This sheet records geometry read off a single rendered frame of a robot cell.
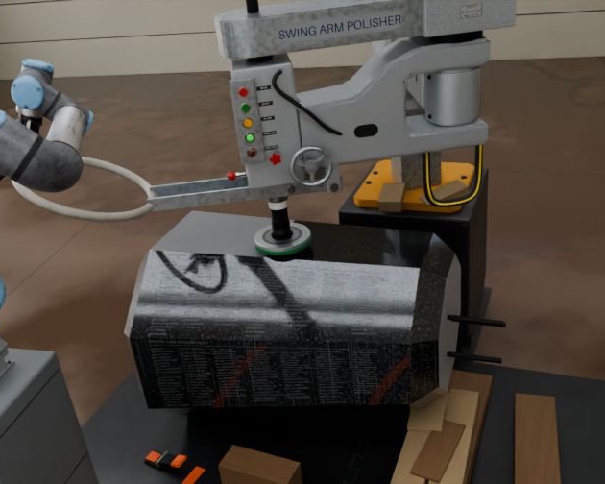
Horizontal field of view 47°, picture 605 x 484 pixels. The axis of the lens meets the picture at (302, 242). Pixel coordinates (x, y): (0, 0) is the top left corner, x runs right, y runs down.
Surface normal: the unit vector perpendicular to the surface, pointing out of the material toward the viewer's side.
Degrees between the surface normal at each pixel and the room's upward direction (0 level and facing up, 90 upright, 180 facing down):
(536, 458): 0
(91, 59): 90
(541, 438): 0
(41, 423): 90
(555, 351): 0
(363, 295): 45
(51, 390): 90
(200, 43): 90
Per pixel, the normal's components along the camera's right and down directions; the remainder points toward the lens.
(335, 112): 0.13, 0.45
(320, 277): -0.29, -0.29
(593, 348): -0.10, -0.88
